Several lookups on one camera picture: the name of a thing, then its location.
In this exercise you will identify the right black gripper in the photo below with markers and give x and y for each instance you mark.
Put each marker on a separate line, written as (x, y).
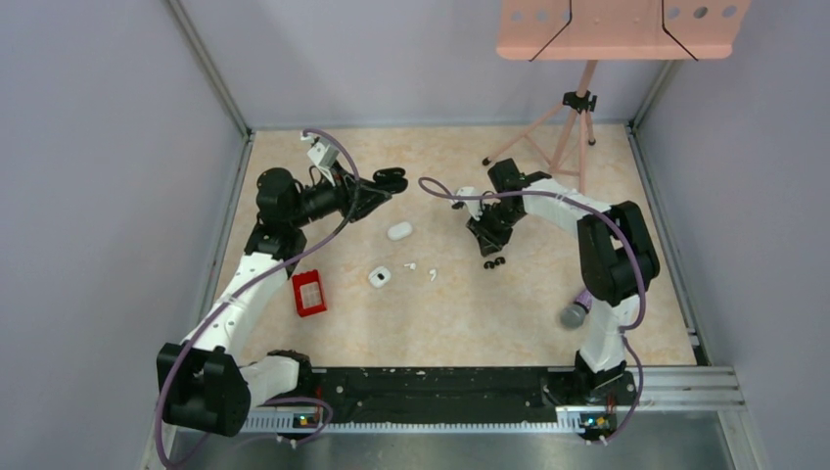
(490, 241)

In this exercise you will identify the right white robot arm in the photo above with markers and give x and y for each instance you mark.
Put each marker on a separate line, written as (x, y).
(617, 257)

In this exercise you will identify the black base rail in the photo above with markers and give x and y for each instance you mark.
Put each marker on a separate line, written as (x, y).
(455, 396)

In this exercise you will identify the black oval earbud case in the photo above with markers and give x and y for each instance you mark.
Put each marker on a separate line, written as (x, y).
(391, 180)

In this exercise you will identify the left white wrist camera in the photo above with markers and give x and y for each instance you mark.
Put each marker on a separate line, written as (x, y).
(323, 152)

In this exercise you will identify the white oval charging case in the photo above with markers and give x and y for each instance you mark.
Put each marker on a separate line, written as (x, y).
(400, 231)

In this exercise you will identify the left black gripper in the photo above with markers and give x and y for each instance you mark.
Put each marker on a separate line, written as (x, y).
(369, 196)

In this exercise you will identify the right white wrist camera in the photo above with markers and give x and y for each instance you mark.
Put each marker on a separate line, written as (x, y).
(470, 199)

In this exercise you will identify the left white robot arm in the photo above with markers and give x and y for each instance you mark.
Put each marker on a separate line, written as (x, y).
(202, 386)

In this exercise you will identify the red plastic box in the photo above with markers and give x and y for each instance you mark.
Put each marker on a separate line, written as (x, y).
(308, 293)

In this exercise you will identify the black clip earbuds pair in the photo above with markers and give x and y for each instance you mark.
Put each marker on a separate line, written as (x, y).
(493, 263)

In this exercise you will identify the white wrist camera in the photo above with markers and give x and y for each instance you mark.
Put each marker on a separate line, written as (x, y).
(323, 152)
(470, 199)

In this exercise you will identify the small white square earbud case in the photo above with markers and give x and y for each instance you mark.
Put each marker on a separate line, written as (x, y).
(379, 277)

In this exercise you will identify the purple handheld microphone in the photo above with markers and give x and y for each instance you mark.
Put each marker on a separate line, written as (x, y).
(574, 314)

